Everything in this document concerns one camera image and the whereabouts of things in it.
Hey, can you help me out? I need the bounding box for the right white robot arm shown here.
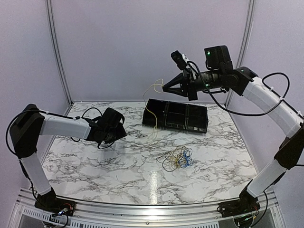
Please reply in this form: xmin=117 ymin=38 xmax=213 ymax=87
xmin=163 ymin=45 xmax=304 ymax=213

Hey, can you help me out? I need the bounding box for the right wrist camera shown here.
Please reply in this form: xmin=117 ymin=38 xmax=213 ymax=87
xmin=171 ymin=50 xmax=197 ymax=79

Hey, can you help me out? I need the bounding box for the blue cable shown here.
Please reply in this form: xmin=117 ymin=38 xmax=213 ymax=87
xmin=178 ymin=147 xmax=194 ymax=168

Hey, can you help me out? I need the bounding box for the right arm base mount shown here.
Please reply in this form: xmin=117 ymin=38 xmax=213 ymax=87
xmin=217 ymin=199 xmax=260 ymax=218

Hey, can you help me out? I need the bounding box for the right aluminium corner post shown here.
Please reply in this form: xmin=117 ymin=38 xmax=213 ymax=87
xmin=224 ymin=0 xmax=256 ymax=106

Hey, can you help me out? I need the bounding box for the black cable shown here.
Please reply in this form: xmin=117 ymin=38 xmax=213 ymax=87
xmin=156 ymin=146 xmax=193 ymax=173

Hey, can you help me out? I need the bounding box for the black compartment tray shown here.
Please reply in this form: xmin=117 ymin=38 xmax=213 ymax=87
xmin=142 ymin=99 xmax=209 ymax=133

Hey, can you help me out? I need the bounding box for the aluminium front rail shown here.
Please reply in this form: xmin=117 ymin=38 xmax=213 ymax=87
xmin=7 ymin=189 xmax=286 ymax=228

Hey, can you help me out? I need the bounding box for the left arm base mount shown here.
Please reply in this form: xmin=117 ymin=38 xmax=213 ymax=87
xmin=34 ymin=198 xmax=76 ymax=216

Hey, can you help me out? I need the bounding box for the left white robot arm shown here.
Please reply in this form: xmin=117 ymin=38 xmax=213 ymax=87
xmin=5 ymin=104 xmax=126 ymax=211

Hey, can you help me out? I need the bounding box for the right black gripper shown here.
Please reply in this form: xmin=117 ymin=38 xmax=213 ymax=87
xmin=163 ymin=67 xmax=224 ymax=100

